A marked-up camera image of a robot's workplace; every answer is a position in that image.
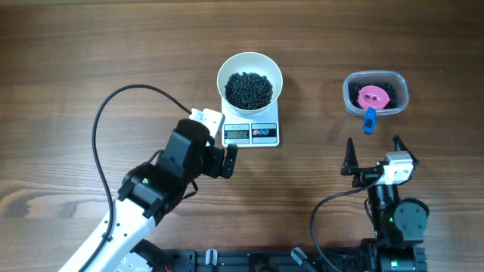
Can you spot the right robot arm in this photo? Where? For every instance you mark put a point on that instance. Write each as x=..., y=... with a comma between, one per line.
x=398, y=223

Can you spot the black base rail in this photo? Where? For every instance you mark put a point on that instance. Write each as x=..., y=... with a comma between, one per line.
x=264, y=260

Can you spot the white digital kitchen scale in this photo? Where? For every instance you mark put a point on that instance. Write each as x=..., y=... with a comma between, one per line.
x=259, y=130

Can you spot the pink scoop blue handle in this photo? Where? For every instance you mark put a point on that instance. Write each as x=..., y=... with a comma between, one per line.
x=371, y=111

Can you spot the clear plastic container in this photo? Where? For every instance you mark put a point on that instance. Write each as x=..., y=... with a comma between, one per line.
x=394, y=79

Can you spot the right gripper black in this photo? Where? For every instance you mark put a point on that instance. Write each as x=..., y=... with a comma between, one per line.
x=365, y=175

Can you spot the black beans in bowl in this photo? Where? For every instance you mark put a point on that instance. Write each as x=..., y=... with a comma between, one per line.
x=248, y=91

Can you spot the white ceramic bowl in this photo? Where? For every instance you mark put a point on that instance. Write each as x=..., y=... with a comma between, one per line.
x=251, y=62

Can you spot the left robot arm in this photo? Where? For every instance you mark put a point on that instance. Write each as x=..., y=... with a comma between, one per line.
x=149, y=192

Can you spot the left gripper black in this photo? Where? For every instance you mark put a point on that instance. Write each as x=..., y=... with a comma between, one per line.
x=215, y=168

